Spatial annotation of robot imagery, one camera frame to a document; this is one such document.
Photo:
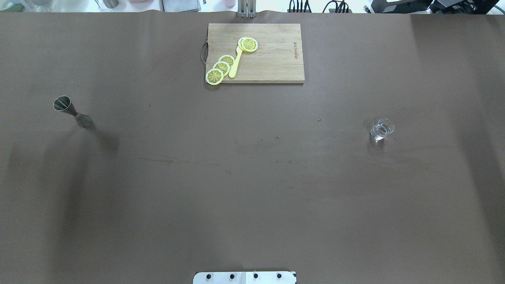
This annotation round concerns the steel jigger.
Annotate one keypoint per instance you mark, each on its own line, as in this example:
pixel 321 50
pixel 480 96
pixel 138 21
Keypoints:
pixel 64 104

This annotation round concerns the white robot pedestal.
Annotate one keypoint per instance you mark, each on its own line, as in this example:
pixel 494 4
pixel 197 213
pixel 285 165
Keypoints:
pixel 246 277

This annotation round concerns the aluminium frame post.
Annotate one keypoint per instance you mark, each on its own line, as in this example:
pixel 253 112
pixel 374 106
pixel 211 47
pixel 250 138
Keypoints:
pixel 246 9

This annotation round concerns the lemon slice on knife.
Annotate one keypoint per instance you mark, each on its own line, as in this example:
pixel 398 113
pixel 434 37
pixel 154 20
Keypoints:
pixel 248 44

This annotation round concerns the black box with label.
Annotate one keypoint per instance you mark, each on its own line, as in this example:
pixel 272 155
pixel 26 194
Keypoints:
pixel 399 6

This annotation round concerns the clear glass measuring cup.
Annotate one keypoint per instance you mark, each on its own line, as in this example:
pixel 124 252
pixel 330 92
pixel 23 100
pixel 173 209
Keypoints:
pixel 381 129

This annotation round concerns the silver metal tray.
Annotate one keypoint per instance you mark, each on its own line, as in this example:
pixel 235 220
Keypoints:
pixel 174 6

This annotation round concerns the bamboo cutting board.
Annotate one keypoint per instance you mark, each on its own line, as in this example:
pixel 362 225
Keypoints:
pixel 278 58

